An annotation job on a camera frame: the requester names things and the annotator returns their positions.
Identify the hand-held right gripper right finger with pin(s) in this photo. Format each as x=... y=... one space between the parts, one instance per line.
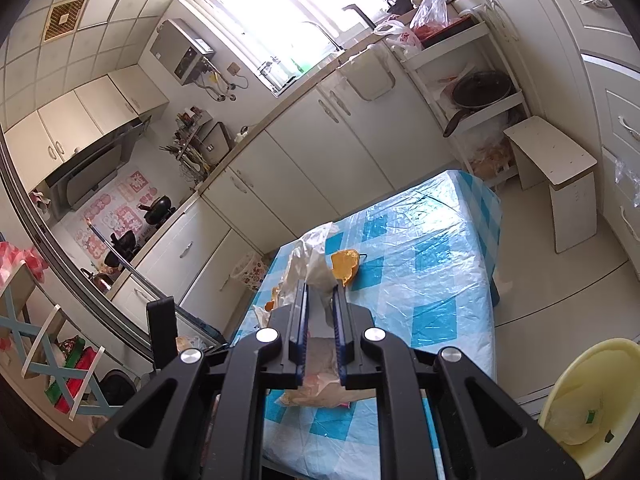
x=340 y=332

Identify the red checkered cloth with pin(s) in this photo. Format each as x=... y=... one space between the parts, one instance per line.
x=20 y=260

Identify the kitchen window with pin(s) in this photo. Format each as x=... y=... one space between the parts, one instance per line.
x=280 y=10

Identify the clear plastic film on drawer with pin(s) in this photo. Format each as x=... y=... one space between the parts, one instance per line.
x=627 y=175

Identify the white base cabinets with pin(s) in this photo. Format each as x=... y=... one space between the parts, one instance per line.
x=300 y=160

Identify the white folding door bin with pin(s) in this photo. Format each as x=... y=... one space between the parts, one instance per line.
x=372 y=72

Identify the white wall cabinets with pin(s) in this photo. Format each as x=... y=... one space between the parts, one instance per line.
x=75 y=120

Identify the ceiling vent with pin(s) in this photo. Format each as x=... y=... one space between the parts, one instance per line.
x=64 y=19

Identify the floral waste bin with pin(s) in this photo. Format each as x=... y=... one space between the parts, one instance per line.
x=252 y=272

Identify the chrome faucet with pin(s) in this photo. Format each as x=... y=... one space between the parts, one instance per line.
x=336 y=45

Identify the pale yellow plastic basin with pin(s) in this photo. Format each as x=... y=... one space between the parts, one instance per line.
x=600 y=360

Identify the white storage rack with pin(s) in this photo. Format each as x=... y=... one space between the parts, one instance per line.
x=440 y=50

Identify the white bag with red print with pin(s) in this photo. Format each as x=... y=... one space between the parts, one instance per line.
x=407 y=40

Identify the silver water heater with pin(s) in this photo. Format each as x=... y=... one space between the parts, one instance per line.
x=172 y=45

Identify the dark washing machine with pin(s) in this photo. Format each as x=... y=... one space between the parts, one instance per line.
x=117 y=387

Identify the black frying pan with lid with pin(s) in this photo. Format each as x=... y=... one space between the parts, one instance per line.
x=480 y=90

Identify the sliding door frame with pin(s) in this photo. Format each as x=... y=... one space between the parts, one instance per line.
x=50 y=260

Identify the blue white folding rack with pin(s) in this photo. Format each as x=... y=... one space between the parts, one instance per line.
x=30 y=332

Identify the wall socket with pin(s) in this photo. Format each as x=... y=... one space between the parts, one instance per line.
x=233 y=68

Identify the yellow floor item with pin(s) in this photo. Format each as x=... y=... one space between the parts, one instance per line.
x=187 y=345

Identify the white drawer cabinet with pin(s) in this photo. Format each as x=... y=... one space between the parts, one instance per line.
x=550 y=20

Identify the large orange peel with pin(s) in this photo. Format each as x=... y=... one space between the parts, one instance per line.
x=345 y=262

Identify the red tray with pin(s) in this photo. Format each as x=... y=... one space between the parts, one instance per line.
x=445 y=32

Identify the black faucet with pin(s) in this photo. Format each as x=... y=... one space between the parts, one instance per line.
x=360 y=12

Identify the black clay pot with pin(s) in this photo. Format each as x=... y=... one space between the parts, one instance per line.
x=159 y=209

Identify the bag of bread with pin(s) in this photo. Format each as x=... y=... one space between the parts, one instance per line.
x=492 y=160

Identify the pink wall sticker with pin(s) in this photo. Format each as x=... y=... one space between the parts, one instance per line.
x=130 y=185

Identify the white bag with green label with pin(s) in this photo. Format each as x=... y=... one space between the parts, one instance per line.
x=570 y=420

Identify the black wok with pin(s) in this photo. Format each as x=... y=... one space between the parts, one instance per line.
x=125 y=242

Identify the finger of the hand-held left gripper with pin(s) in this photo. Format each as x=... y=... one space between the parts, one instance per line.
x=161 y=332

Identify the metal kettle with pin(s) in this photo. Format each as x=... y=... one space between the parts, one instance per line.
x=100 y=280

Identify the white wooden stool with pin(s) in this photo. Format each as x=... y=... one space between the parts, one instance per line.
x=550 y=152

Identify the blue checkered tablecloth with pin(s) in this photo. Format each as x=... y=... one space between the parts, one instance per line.
x=425 y=270

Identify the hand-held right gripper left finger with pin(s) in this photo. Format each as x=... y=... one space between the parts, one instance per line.
x=300 y=332

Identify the utensil rack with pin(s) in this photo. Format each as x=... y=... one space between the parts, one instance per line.
x=192 y=155

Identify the clear plastic bag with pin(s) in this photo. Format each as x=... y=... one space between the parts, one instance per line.
x=307 y=260
x=432 y=7

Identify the red green package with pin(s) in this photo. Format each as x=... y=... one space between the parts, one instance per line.
x=70 y=360

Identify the range hood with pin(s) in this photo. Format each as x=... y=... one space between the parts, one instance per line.
x=95 y=160

